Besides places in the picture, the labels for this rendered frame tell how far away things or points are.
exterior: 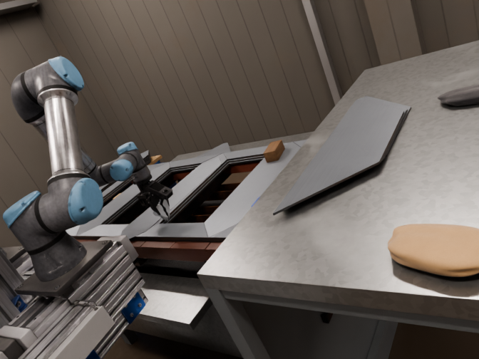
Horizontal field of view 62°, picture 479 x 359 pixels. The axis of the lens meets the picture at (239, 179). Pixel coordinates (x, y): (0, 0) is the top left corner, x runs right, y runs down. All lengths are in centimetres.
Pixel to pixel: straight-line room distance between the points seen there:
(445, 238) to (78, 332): 88
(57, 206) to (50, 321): 31
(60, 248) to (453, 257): 100
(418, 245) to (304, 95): 340
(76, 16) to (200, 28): 163
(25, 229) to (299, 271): 78
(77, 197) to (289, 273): 63
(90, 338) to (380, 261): 78
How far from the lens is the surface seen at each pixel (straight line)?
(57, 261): 125
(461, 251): 64
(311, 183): 95
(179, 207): 180
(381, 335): 175
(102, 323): 119
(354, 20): 369
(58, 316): 126
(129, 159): 154
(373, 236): 76
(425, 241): 66
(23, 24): 553
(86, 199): 115
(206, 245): 142
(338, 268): 71
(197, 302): 145
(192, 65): 441
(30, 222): 122
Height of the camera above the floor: 149
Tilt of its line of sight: 22 degrees down
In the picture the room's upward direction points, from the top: 24 degrees counter-clockwise
